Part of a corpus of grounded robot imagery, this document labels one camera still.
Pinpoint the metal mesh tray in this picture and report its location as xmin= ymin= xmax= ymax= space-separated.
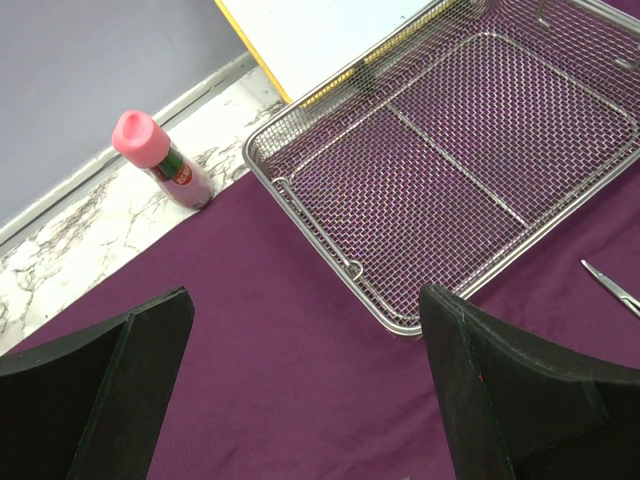
xmin=243 ymin=1 xmax=639 ymax=337

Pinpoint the yellow framed whiteboard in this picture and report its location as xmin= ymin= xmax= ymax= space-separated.
xmin=216 ymin=0 xmax=434 ymax=103

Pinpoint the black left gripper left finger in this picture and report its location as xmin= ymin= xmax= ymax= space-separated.
xmin=1 ymin=287 xmax=195 ymax=479

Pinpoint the pink lid spice bottle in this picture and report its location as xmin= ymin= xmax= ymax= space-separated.
xmin=111 ymin=110 xmax=214 ymax=210

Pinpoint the purple cloth wrap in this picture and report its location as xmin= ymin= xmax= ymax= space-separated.
xmin=22 ymin=167 xmax=639 ymax=479

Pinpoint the steel clamp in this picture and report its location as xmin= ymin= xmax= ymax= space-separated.
xmin=580 ymin=259 xmax=640 ymax=318

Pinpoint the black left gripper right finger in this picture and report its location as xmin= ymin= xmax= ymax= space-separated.
xmin=419 ymin=285 xmax=639 ymax=479

